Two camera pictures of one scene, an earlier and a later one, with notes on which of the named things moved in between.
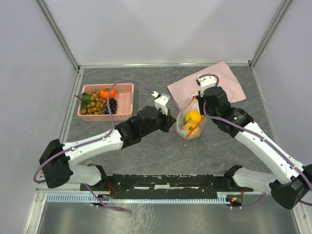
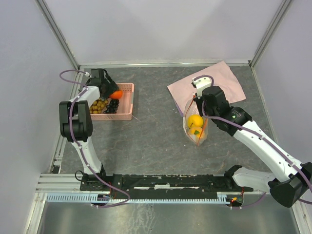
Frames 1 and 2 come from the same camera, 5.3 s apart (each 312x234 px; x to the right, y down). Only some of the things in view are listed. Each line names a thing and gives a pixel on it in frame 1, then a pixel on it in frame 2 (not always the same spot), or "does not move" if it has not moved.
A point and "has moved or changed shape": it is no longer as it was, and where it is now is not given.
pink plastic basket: x=124 y=96 does not move
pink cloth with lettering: x=182 y=90 does not move
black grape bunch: x=113 y=107 does not move
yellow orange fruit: x=194 y=116 has moved or changed shape
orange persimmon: x=104 y=93 has moved or changed shape
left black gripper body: x=164 y=121 to x=109 y=87
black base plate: x=225 y=183 does not move
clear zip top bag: x=189 y=122 has moved or changed shape
